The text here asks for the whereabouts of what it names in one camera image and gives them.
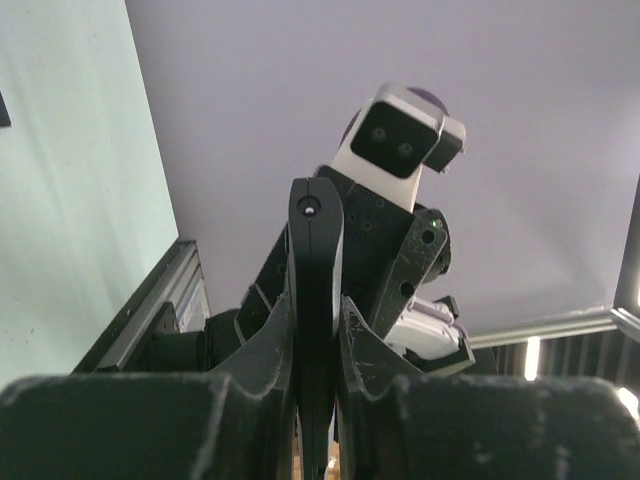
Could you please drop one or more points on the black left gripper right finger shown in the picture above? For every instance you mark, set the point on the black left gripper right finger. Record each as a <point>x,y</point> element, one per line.
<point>396,422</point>

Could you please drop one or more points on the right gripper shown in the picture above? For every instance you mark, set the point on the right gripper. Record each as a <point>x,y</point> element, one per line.
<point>388,254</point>

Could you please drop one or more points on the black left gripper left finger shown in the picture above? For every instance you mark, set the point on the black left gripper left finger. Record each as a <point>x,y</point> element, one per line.
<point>235,422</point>

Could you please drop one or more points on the black remote control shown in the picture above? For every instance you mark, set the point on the black remote control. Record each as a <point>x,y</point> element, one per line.
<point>315,241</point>

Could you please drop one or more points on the black remote battery cover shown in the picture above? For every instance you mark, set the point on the black remote battery cover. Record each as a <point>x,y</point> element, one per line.
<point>5,120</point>

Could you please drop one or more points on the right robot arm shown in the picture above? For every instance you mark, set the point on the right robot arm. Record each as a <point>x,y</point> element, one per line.
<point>430,335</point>

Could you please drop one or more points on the left aluminium frame post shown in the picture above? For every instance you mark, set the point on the left aluminium frame post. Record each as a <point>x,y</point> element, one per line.
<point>161,303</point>

